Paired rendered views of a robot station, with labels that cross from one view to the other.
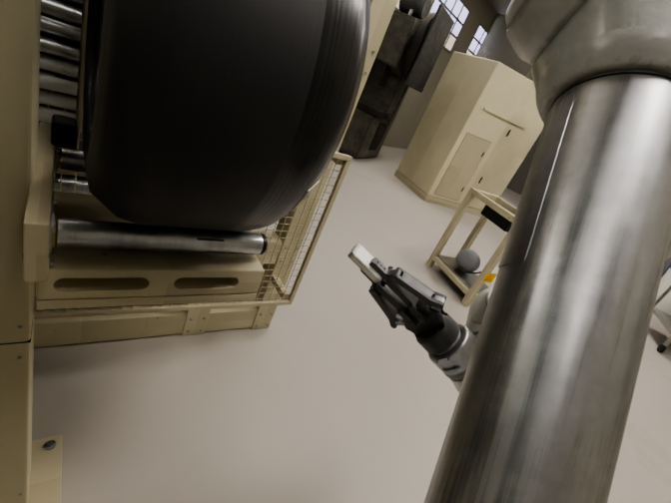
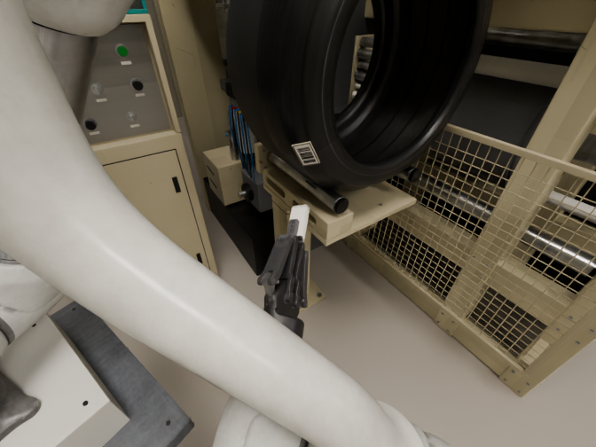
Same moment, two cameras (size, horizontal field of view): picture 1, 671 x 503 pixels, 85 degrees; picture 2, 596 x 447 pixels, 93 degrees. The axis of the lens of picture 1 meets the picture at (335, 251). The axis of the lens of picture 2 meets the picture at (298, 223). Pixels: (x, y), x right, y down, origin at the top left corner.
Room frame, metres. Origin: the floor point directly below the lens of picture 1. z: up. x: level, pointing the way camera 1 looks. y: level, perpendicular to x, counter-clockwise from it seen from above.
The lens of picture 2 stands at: (0.64, -0.45, 1.31)
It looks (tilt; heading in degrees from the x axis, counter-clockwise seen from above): 39 degrees down; 99
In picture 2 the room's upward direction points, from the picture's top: straight up
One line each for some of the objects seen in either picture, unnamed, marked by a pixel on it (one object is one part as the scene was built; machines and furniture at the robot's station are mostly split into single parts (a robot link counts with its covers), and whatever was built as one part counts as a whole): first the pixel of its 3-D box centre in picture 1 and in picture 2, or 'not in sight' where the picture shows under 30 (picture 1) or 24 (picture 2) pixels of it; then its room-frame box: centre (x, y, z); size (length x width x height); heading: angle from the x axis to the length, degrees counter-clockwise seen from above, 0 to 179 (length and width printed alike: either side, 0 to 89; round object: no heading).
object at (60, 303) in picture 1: (149, 243); (336, 192); (0.65, 0.37, 0.80); 0.37 x 0.36 x 0.02; 42
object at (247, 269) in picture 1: (163, 267); (302, 195); (0.54, 0.28, 0.83); 0.36 x 0.09 x 0.06; 132
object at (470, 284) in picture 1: (481, 248); not in sight; (3.04, -1.12, 0.40); 0.60 x 0.35 x 0.80; 32
